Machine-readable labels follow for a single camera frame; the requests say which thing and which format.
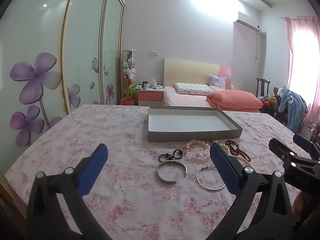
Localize pink curtain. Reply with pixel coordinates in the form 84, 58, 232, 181
281, 17, 320, 130

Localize dark wooden chair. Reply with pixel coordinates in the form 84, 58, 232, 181
256, 77, 271, 99

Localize wardrobe with purple flower doors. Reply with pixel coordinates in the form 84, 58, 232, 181
0, 0, 125, 188

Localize thin silver bangle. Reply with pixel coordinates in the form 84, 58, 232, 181
196, 165, 227, 192

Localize purple floral pillow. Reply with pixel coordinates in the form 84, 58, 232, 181
208, 74, 227, 90

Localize white patterned pillow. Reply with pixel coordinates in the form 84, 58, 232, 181
174, 82, 214, 96

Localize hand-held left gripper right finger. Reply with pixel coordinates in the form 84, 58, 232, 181
209, 142, 293, 240

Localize red bag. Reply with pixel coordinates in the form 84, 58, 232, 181
119, 97, 137, 106

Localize dark red bead necklace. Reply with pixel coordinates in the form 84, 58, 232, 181
226, 140, 251, 162

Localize pink bed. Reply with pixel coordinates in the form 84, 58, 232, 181
162, 86, 260, 113

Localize beige and pink headboard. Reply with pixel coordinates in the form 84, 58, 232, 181
164, 59, 232, 90

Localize yellow plush toy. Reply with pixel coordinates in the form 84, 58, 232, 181
124, 84, 136, 98

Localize black bead bracelet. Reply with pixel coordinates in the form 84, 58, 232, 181
158, 149, 184, 162

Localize coral duvet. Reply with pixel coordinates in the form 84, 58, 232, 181
206, 89, 263, 110

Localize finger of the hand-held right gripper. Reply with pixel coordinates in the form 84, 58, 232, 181
293, 133, 320, 160
269, 138, 312, 167

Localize white pearl necklace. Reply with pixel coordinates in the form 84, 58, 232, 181
220, 142, 252, 167

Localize wide silver cuff bracelet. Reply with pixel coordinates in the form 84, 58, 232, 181
156, 160, 188, 186

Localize pink bead necklace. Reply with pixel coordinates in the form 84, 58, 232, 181
185, 139, 212, 155

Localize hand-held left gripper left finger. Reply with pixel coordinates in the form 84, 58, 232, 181
26, 143, 118, 240

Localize colourful toys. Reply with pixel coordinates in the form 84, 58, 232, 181
260, 97, 278, 110

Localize pink and beige nightstand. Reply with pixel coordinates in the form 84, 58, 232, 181
136, 87, 165, 107

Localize clear bead bracelet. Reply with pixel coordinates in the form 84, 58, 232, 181
185, 151, 210, 162

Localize blue plush garment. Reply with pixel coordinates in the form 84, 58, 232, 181
276, 85, 308, 133

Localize pink floral tablecloth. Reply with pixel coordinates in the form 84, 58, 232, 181
5, 104, 313, 240

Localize white metal rack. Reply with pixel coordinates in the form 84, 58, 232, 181
304, 122, 318, 140

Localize clear tube of plush toys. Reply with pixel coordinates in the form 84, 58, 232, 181
122, 49, 137, 98

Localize person's right hand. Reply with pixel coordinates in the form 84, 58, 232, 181
292, 191, 309, 230

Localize grey cardboard tray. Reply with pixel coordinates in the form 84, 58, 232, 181
147, 105, 243, 143

